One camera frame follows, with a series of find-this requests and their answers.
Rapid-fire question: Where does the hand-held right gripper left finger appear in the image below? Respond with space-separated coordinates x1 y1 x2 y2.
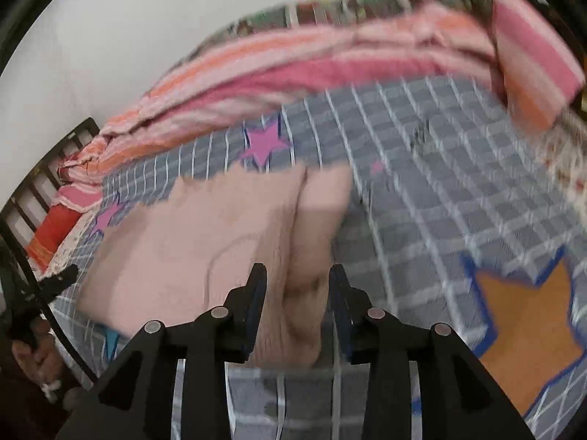
57 263 269 440

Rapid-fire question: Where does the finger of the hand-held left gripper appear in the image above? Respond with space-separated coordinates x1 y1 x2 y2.
41 263 80 295

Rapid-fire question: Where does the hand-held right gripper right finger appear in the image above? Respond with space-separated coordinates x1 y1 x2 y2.
329 263 537 440

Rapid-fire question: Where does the pink knit sweater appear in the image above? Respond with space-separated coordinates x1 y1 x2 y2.
76 162 354 370

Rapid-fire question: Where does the person's left hand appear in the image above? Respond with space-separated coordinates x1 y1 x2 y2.
11 318 65 379

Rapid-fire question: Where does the red pillow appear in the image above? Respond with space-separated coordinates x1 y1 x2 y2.
25 202 85 269

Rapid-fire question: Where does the dark wooden headboard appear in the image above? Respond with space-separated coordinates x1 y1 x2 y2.
0 118 101 257

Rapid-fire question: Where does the grey checked star blanket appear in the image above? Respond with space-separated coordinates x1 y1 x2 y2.
43 76 587 440

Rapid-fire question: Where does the pink orange striped quilt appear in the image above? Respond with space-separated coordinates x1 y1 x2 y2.
50 0 585 212

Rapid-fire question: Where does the floral patterned quilt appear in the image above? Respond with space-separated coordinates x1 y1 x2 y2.
202 0 505 42

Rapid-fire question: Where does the black cable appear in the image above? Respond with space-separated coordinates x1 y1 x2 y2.
0 220 99 383

